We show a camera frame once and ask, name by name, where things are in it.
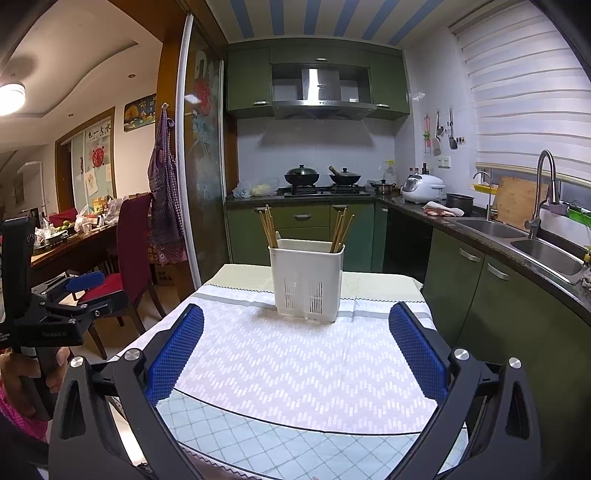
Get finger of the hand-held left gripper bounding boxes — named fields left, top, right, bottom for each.
left=32, top=271, right=107, bottom=303
left=32, top=291, right=129, bottom=324

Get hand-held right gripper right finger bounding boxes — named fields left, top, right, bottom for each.
left=389, top=302, right=546, bottom=480

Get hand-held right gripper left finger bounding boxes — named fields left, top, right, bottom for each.
left=48, top=304, right=206, bottom=480

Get cream plastic utensil holder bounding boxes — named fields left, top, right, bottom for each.
left=269, top=239, right=346, bottom=324

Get set of wooden chopsticks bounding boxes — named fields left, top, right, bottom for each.
left=259, top=204, right=355, bottom=254

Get person's left forearm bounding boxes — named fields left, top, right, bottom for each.
left=0, top=392, right=49, bottom=446

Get person's left hand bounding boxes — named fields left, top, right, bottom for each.
left=0, top=348, right=70, bottom=418

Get red covered dining chair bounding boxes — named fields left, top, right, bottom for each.
left=76, top=193, right=167, bottom=361
left=48, top=208, right=79, bottom=227

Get pile of plastic bags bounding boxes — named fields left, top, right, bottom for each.
left=74, top=196, right=123, bottom=229

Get green sink base cabinets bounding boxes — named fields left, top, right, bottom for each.
left=422, top=226, right=591, bottom=480

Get cream yellow cloth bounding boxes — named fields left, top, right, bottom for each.
left=203, top=263, right=423, bottom=301

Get purple checked apron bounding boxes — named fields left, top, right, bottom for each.
left=147, top=104, right=185, bottom=265

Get black built-in appliance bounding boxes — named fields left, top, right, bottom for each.
left=383, top=208, right=434, bottom=274

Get white patterned tablecloth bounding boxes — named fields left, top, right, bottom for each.
left=108, top=284, right=462, bottom=480

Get wooden framed glass door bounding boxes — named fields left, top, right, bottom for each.
left=55, top=107, right=116, bottom=213

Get pink kitchen cloth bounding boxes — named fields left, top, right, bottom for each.
left=422, top=200, right=465, bottom=217

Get sliding glass kitchen door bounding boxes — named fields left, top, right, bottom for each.
left=178, top=14, right=238, bottom=287

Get black cooker inner pot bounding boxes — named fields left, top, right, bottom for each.
left=445, top=193, right=476, bottom=217

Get dark granite countertop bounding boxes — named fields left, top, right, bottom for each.
left=225, top=187, right=591, bottom=324

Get small steel faucet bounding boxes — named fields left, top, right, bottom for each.
left=473, top=171, right=497, bottom=221

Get stainless steel double sink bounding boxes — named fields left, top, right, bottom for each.
left=455, top=217, right=589, bottom=284

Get white rice cooker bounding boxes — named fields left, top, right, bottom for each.
left=401, top=174, right=446, bottom=205

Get tall gooseneck faucet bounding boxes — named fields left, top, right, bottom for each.
left=526, top=150, right=561, bottom=240

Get green base cabinets with drawers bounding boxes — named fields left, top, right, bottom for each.
left=225, top=202, right=389, bottom=273

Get round ceiling lamp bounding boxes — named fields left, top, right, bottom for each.
left=0, top=82, right=26, bottom=116

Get wooden cutting board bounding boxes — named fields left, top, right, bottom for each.
left=495, top=176, right=550, bottom=232

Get black gas stove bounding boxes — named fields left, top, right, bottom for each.
left=283, top=185, right=376, bottom=197

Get black wok with lid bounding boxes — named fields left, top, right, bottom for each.
left=284, top=164, right=321, bottom=186

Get white zebra window blind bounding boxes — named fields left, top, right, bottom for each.
left=450, top=0, right=591, bottom=181

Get steel range hood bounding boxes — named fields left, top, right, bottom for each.
left=270, top=64, right=379, bottom=121

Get black wok with wooden handle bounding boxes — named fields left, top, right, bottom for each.
left=328, top=166, right=362, bottom=186

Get green wall cabinets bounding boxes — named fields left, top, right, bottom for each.
left=226, top=41, right=411, bottom=121

